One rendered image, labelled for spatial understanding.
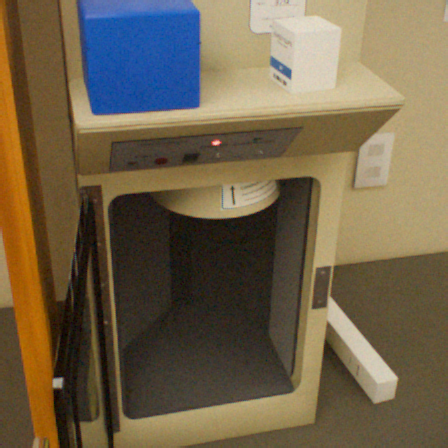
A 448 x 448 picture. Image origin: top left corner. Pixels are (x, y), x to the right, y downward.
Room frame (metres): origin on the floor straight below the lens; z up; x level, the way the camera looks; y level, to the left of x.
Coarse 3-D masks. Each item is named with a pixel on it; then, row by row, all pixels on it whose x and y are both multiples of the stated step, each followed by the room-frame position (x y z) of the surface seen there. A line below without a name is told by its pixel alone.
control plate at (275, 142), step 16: (288, 128) 0.66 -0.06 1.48; (112, 144) 0.61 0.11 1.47; (128, 144) 0.62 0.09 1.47; (144, 144) 0.62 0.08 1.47; (160, 144) 0.63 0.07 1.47; (176, 144) 0.64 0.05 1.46; (192, 144) 0.64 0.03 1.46; (208, 144) 0.65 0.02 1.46; (224, 144) 0.66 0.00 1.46; (240, 144) 0.67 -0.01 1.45; (256, 144) 0.67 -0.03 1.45; (272, 144) 0.68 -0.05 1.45; (288, 144) 0.69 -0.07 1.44; (112, 160) 0.64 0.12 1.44; (128, 160) 0.65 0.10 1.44; (144, 160) 0.66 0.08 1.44; (176, 160) 0.67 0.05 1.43; (208, 160) 0.69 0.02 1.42; (224, 160) 0.70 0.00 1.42
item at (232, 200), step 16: (160, 192) 0.78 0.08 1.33; (176, 192) 0.77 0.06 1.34; (192, 192) 0.76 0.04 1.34; (208, 192) 0.76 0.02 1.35; (224, 192) 0.76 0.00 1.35; (240, 192) 0.76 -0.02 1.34; (256, 192) 0.77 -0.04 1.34; (272, 192) 0.80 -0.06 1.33; (176, 208) 0.76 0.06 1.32; (192, 208) 0.75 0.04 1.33; (208, 208) 0.75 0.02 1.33; (224, 208) 0.75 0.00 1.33; (240, 208) 0.76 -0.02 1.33; (256, 208) 0.77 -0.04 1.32
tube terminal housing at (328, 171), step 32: (64, 0) 0.69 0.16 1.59; (192, 0) 0.72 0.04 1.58; (224, 0) 0.73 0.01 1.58; (320, 0) 0.76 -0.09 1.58; (352, 0) 0.77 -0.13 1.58; (64, 32) 0.69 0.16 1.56; (224, 32) 0.73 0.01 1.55; (352, 32) 0.77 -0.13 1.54; (64, 64) 0.74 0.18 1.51; (224, 64) 0.73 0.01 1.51; (256, 64) 0.74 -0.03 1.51; (256, 160) 0.74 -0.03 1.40; (288, 160) 0.75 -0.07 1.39; (320, 160) 0.76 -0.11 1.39; (128, 192) 0.70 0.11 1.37; (320, 192) 0.77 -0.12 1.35; (320, 224) 0.77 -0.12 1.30; (320, 256) 0.77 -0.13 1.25; (320, 320) 0.77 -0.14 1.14; (320, 352) 0.77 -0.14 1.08; (160, 416) 0.71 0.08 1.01; (192, 416) 0.72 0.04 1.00; (224, 416) 0.74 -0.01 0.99; (256, 416) 0.75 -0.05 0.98; (288, 416) 0.76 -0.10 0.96
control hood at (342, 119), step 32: (352, 64) 0.76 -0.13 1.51; (224, 96) 0.65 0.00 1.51; (256, 96) 0.65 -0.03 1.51; (288, 96) 0.66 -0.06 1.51; (320, 96) 0.66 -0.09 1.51; (352, 96) 0.66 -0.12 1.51; (384, 96) 0.66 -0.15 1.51; (96, 128) 0.59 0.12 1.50; (128, 128) 0.59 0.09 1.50; (160, 128) 0.60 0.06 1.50; (192, 128) 0.62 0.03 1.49; (224, 128) 0.63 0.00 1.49; (256, 128) 0.64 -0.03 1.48; (320, 128) 0.67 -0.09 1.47; (352, 128) 0.68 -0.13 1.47; (96, 160) 0.64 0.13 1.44
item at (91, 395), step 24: (72, 264) 0.53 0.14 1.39; (72, 288) 0.49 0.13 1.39; (96, 288) 0.65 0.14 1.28; (72, 312) 0.46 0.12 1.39; (96, 312) 0.63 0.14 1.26; (96, 336) 0.61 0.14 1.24; (96, 360) 0.59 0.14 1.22; (96, 384) 0.57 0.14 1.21; (72, 408) 0.40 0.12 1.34; (96, 408) 0.55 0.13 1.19; (96, 432) 0.53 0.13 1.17
